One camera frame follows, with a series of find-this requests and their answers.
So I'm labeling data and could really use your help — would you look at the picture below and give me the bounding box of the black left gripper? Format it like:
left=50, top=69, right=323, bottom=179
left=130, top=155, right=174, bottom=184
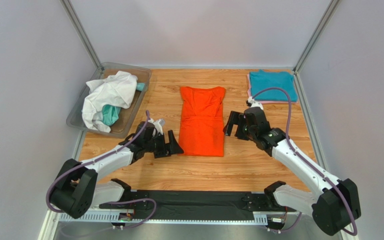
left=144, top=129, right=184, bottom=158

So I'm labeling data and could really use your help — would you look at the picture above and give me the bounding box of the orange t-shirt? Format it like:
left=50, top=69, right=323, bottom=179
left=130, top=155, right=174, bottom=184
left=178, top=86, right=226, bottom=157

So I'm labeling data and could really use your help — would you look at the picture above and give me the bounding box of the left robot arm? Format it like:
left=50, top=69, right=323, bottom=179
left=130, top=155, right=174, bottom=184
left=46, top=120, right=184, bottom=219

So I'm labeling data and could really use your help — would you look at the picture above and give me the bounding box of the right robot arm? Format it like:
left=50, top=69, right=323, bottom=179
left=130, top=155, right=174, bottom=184
left=223, top=106, right=362, bottom=236

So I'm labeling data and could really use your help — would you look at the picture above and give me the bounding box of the folded pink t-shirt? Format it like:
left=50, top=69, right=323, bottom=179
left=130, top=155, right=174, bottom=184
left=246, top=73, right=299, bottom=105

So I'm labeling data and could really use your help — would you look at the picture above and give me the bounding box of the folded blue t-shirt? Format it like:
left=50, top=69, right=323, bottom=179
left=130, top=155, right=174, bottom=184
left=249, top=69, right=299, bottom=103

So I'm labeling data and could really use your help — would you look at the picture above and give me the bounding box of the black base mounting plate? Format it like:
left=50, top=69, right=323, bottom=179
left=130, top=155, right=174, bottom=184
left=99, top=190, right=286, bottom=221

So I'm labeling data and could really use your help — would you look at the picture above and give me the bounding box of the teal green t-shirt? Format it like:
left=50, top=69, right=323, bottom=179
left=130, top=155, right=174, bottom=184
left=102, top=82, right=145, bottom=126

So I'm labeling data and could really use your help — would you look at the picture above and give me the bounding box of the white t-shirt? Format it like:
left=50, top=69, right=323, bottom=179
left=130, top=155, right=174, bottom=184
left=81, top=71, right=138, bottom=133

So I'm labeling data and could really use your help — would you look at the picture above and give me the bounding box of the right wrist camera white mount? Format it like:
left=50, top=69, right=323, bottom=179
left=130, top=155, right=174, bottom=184
left=246, top=96, right=264, bottom=110

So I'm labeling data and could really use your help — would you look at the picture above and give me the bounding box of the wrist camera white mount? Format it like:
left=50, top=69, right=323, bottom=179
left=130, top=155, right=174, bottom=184
left=246, top=96, right=264, bottom=110
left=148, top=118, right=166, bottom=136

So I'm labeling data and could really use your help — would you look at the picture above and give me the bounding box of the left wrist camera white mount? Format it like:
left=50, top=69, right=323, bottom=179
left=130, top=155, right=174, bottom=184
left=148, top=118, right=166, bottom=136

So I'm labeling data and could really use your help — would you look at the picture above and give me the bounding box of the aluminium frame rail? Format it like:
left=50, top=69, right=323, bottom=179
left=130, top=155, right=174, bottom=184
left=39, top=206, right=347, bottom=240

